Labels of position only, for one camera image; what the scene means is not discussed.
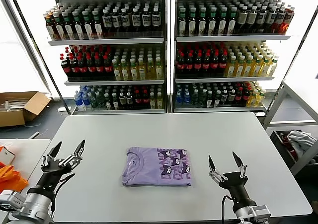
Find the yellow juice bottle white cap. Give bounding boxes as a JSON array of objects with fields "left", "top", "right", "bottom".
[
  {"left": 252, "top": 56, "right": 263, "bottom": 77},
  {"left": 260, "top": 56, "right": 271, "bottom": 77},
  {"left": 268, "top": 56, "right": 280, "bottom": 77},
  {"left": 156, "top": 92, "right": 164, "bottom": 110},
  {"left": 149, "top": 92, "right": 157, "bottom": 110},
  {"left": 247, "top": 89, "right": 258, "bottom": 107},
  {"left": 243, "top": 56, "right": 255, "bottom": 77},
  {"left": 112, "top": 59, "right": 122, "bottom": 81},
  {"left": 120, "top": 58, "right": 130, "bottom": 81},
  {"left": 129, "top": 58, "right": 139, "bottom": 81},
  {"left": 155, "top": 57, "right": 164, "bottom": 80},
  {"left": 138, "top": 58, "right": 147, "bottom": 80},
  {"left": 256, "top": 89, "right": 267, "bottom": 107},
  {"left": 226, "top": 56, "right": 238, "bottom": 77},
  {"left": 146, "top": 57, "right": 156, "bottom": 80},
  {"left": 235, "top": 56, "right": 246, "bottom": 77}
]

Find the vertical white light strip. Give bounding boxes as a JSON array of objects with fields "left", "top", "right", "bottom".
[{"left": 167, "top": 0, "right": 174, "bottom": 95}]

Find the dark diagonal frame pole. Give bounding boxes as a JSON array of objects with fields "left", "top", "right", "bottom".
[
  {"left": 6, "top": 0, "right": 72, "bottom": 115},
  {"left": 265, "top": 9, "right": 318, "bottom": 115}
]

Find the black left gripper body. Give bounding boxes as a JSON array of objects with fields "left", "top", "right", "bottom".
[{"left": 36, "top": 158, "right": 77, "bottom": 194}]

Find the grey metal rack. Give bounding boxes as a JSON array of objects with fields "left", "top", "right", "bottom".
[{"left": 263, "top": 80, "right": 318, "bottom": 176}]

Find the grey metal shelf unit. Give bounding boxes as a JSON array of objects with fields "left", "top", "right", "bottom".
[
  {"left": 28, "top": 0, "right": 171, "bottom": 115},
  {"left": 170, "top": 0, "right": 293, "bottom": 114}
]

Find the purple printed t-shirt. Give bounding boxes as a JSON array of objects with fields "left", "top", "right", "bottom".
[{"left": 121, "top": 147, "right": 193, "bottom": 188}]

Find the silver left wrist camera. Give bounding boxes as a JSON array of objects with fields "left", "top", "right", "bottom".
[{"left": 0, "top": 190, "right": 26, "bottom": 213}]

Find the dark tea bottle green cap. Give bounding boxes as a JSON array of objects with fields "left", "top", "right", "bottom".
[
  {"left": 188, "top": 7, "right": 198, "bottom": 36},
  {"left": 82, "top": 9, "right": 95, "bottom": 40},
  {"left": 62, "top": 11, "right": 75, "bottom": 40},
  {"left": 53, "top": 11, "right": 65, "bottom": 40},
  {"left": 218, "top": 7, "right": 228, "bottom": 36},
  {"left": 92, "top": 9, "right": 104, "bottom": 39},
  {"left": 178, "top": 7, "right": 188, "bottom": 36},
  {"left": 227, "top": 7, "right": 237, "bottom": 36},
  {"left": 198, "top": 7, "right": 208, "bottom": 36},
  {"left": 208, "top": 7, "right": 218, "bottom": 36},
  {"left": 73, "top": 10, "right": 85, "bottom": 40}
]

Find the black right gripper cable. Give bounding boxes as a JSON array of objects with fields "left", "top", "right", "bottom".
[{"left": 221, "top": 195, "right": 234, "bottom": 224}]

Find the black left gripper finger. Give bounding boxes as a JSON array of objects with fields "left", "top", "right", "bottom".
[
  {"left": 59, "top": 139, "right": 86, "bottom": 170},
  {"left": 41, "top": 141, "right": 63, "bottom": 167}
]

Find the white sticks bundle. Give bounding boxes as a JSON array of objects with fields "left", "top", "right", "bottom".
[{"left": 0, "top": 99, "right": 27, "bottom": 110}]

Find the white grey garment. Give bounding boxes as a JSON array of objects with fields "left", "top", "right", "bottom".
[{"left": 287, "top": 130, "right": 318, "bottom": 157}]

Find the green soda bottle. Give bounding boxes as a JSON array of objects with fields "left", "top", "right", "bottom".
[
  {"left": 191, "top": 89, "right": 200, "bottom": 107},
  {"left": 199, "top": 89, "right": 208, "bottom": 107},
  {"left": 90, "top": 91, "right": 99, "bottom": 110},
  {"left": 97, "top": 92, "right": 106, "bottom": 110}
]

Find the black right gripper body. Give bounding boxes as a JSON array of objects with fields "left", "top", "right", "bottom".
[{"left": 220, "top": 171, "right": 257, "bottom": 208}]

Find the dark drink bottle grey label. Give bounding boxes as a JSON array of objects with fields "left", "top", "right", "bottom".
[
  {"left": 131, "top": 7, "right": 142, "bottom": 37},
  {"left": 151, "top": 6, "right": 161, "bottom": 37},
  {"left": 266, "top": 6, "right": 278, "bottom": 35},
  {"left": 111, "top": 7, "right": 122, "bottom": 37},
  {"left": 121, "top": 7, "right": 131, "bottom": 37},
  {"left": 220, "top": 89, "right": 229, "bottom": 106},
  {"left": 274, "top": 6, "right": 286, "bottom": 35},
  {"left": 125, "top": 92, "right": 134, "bottom": 109},
  {"left": 141, "top": 7, "right": 152, "bottom": 37},
  {"left": 118, "top": 92, "right": 127, "bottom": 109},
  {"left": 256, "top": 6, "right": 268, "bottom": 35},
  {"left": 102, "top": 8, "right": 113, "bottom": 37},
  {"left": 228, "top": 89, "right": 237, "bottom": 106}
]

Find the black storage bin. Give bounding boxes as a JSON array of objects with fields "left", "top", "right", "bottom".
[{"left": 270, "top": 130, "right": 318, "bottom": 165}]

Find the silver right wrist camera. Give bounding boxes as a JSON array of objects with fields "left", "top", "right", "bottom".
[{"left": 249, "top": 203, "right": 272, "bottom": 222}]

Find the blue water bottle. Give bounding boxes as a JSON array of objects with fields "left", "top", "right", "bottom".
[
  {"left": 174, "top": 91, "right": 183, "bottom": 107},
  {"left": 74, "top": 91, "right": 83, "bottom": 110},
  {"left": 182, "top": 91, "right": 191, "bottom": 107},
  {"left": 82, "top": 92, "right": 91, "bottom": 110}
]

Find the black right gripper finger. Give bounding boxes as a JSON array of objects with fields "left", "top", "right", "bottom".
[
  {"left": 208, "top": 155, "right": 229, "bottom": 183},
  {"left": 232, "top": 151, "right": 249, "bottom": 180}
]

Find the white and orange box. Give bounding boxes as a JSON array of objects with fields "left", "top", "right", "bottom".
[{"left": 0, "top": 146, "right": 16, "bottom": 165}]

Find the red garment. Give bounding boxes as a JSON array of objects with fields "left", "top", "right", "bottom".
[{"left": 279, "top": 132, "right": 298, "bottom": 160}]

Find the dark bottle beige label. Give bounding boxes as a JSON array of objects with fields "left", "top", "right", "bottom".
[
  {"left": 246, "top": 6, "right": 258, "bottom": 35},
  {"left": 237, "top": 6, "right": 248, "bottom": 35}
]

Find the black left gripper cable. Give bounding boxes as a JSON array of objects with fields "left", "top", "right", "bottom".
[{"left": 50, "top": 172, "right": 77, "bottom": 213}]

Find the cola bottle red cap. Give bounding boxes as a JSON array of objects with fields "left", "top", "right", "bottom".
[
  {"left": 86, "top": 55, "right": 96, "bottom": 79},
  {"left": 103, "top": 55, "right": 113, "bottom": 79},
  {"left": 134, "top": 89, "right": 143, "bottom": 109},
  {"left": 185, "top": 53, "right": 195, "bottom": 77},
  {"left": 78, "top": 55, "right": 88, "bottom": 79},
  {"left": 242, "top": 87, "right": 251, "bottom": 106},
  {"left": 61, "top": 54, "right": 72, "bottom": 79},
  {"left": 210, "top": 52, "right": 220, "bottom": 77},
  {"left": 70, "top": 55, "right": 80, "bottom": 79},
  {"left": 193, "top": 53, "right": 203, "bottom": 77},
  {"left": 219, "top": 52, "right": 229, "bottom": 77},
  {"left": 202, "top": 52, "right": 212, "bottom": 77},
  {"left": 176, "top": 52, "right": 186, "bottom": 77},
  {"left": 142, "top": 89, "right": 151, "bottom": 109},
  {"left": 95, "top": 55, "right": 105, "bottom": 79},
  {"left": 235, "top": 87, "right": 243, "bottom": 106}
]

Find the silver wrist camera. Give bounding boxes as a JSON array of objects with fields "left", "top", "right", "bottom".
[
  {"left": 0, "top": 190, "right": 26, "bottom": 213},
  {"left": 249, "top": 203, "right": 272, "bottom": 222}
]

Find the orange cloth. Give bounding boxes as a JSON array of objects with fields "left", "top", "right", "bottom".
[{"left": 0, "top": 164, "right": 29, "bottom": 194}]

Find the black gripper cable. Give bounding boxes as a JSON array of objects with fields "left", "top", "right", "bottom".
[
  {"left": 50, "top": 172, "right": 77, "bottom": 213},
  {"left": 221, "top": 195, "right": 234, "bottom": 224}
]

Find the open cardboard box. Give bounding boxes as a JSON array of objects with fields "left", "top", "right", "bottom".
[{"left": 0, "top": 91, "right": 52, "bottom": 127}]

